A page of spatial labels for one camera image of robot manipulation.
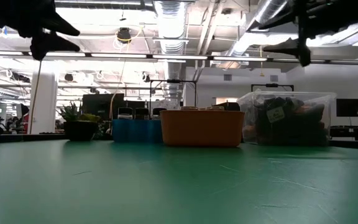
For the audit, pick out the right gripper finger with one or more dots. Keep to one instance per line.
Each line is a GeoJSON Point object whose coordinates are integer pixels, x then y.
{"type": "Point", "coordinates": [283, 21]}
{"type": "Point", "coordinates": [294, 46]}

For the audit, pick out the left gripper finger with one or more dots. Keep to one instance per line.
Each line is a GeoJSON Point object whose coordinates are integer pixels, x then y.
{"type": "Point", "coordinates": [61, 25]}
{"type": "Point", "coordinates": [51, 43]}

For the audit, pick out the black-lid spice jar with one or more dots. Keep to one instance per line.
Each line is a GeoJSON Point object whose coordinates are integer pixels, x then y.
{"type": "Point", "coordinates": [157, 112]}
{"type": "Point", "coordinates": [125, 112]}
{"type": "Point", "coordinates": [141, 112]}

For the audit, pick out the brown-lid spice jar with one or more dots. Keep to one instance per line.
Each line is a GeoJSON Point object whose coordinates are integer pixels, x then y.
{"type": "Point", "coordinates": [189, 108]}

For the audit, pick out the white building column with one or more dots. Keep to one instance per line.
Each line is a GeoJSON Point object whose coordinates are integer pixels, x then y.
{"type": "Point", "coordinates": [45, 105]}

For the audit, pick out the black ceiling dome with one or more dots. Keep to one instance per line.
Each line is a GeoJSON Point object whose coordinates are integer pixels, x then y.
{"type": "Point", "coordinates": [124, 35]}

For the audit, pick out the orange cloth piece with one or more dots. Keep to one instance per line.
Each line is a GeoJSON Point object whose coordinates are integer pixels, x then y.
{"type": "Point", "coordinates": [309, 110]}

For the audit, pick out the LED light bar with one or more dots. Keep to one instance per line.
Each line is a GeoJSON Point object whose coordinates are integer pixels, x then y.
{"type": "Point", "coordinates": [120, 55]}

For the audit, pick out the white label tag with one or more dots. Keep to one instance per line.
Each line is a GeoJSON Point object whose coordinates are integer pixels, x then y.
{"type": "Point", "coordinates": [275, 114]}

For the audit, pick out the black background monitor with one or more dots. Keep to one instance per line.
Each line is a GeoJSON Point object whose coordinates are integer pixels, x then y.
{"type": "Point", "coordinates": [102, 105]}

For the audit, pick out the person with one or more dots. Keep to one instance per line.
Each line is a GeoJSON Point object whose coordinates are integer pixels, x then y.
{"type": "Point", "coordinates": [25, 119]}

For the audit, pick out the black fabric bundle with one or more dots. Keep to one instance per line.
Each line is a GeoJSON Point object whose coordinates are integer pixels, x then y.
{"type": "Point", "coordinates": [284, 133]}

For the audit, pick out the clear plastic storage box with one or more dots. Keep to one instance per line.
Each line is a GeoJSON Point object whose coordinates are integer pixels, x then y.
{"type": "Point", "coordinates": [250, 124]}

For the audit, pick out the succulent plant in black pot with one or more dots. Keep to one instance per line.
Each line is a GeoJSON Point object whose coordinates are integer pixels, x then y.
{"type": "Point", "coordinates": [79, 130]}

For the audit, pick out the black background bench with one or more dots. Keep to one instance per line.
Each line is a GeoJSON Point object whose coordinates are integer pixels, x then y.
{"type": "Point", "coordinates": [343, 128]}

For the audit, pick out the teal plastic bin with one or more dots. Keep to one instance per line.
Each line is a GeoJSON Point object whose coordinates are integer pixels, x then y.
{"type": "Point", "coordinates": [135, 130]}

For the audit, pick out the orange plastic bin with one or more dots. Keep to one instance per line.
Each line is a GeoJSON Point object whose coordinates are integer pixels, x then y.
{"type": "Point", "coordinates": [202, 129]}

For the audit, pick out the green table mat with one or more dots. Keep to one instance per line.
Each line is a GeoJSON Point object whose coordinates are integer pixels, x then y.
{"type": "Point", "coordinates": [179, 186]}

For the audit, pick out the silver ceiling duct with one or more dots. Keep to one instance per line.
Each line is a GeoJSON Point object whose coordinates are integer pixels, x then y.
{"type": "Point", "coordinates": [172, 46]}
{"type": "Point", "coordinates": [266, 12]}

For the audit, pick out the black background rig frame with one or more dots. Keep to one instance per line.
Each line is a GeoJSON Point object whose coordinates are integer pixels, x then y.
{"type": "Point", "coordinates": [172, 81]}
{"type": "Point", "coordinates": [272, 85]}

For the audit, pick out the small black wall monitor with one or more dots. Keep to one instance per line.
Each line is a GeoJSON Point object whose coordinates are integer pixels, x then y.
{"type": "Point", "coordinates": [350, 107]}

